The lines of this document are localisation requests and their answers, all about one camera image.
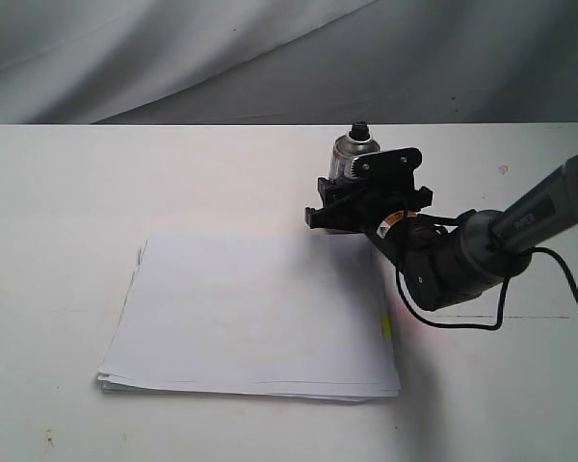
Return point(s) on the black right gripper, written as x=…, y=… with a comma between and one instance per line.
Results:
x=392, y=220

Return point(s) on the small silver metal can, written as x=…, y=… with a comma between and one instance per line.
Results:
x=357, y=141

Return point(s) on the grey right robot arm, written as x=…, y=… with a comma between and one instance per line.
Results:
x=444, y=261

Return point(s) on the yellow sticky tab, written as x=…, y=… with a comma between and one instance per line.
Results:
x=386, y=327

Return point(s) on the white paper stack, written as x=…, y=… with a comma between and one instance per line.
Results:
x=274, y=316

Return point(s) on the white backdrop cloth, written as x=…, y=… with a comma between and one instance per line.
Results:
x=288, y=62

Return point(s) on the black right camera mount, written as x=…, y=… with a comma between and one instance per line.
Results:
x=392, y=170

